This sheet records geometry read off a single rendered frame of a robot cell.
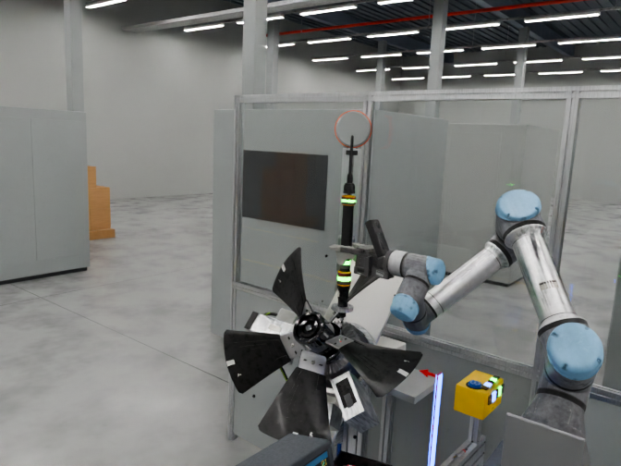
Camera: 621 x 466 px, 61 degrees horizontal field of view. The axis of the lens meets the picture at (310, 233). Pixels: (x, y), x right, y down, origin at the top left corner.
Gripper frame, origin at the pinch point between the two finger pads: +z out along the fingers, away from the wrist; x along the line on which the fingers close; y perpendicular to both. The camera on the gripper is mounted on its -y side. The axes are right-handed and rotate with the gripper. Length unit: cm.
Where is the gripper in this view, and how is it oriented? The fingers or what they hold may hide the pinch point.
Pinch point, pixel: (338, 244)
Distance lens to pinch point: 169.0
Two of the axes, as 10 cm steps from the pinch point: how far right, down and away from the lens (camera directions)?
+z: -7.7, -1.5, 6.2
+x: 6.3, -1.0, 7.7
